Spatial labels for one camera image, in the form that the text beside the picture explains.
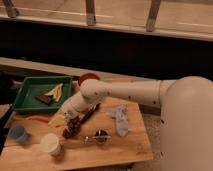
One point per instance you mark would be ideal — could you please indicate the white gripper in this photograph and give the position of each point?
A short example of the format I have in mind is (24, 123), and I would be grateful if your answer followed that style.
(70, 109)

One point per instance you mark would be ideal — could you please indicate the orange red pepper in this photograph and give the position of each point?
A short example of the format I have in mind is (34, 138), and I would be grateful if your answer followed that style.
(39, 118)

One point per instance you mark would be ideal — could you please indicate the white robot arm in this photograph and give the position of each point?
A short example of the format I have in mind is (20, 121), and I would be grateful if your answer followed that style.
(186, 112)

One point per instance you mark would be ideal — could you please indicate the white paper cup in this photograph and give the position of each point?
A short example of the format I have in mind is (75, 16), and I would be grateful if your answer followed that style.
(50, 144)

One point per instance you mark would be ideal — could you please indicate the blue plastic cup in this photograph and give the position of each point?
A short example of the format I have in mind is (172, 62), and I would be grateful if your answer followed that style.
(18, 133)

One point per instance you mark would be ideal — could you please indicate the brown pine cone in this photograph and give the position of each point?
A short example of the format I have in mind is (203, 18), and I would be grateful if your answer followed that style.
(73, 128)

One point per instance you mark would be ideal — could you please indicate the dark chocolate bar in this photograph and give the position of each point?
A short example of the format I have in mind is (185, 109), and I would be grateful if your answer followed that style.
(44, 99)

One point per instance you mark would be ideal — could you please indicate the yellow banana peel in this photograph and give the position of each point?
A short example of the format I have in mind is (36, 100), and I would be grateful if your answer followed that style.
(56, 92)

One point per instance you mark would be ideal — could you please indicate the green plastic tray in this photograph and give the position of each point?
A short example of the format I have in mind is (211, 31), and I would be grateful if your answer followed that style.
(26, 102)

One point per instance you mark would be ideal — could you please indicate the metal measuring spoon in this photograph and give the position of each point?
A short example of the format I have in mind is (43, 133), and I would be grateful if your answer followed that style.
(100, 137)

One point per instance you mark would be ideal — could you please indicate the red-brown bowl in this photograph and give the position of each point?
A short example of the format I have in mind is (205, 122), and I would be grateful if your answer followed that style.
(87, 76)

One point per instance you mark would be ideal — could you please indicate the light blue cloth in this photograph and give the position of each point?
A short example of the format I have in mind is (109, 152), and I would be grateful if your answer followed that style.
(118, 113)

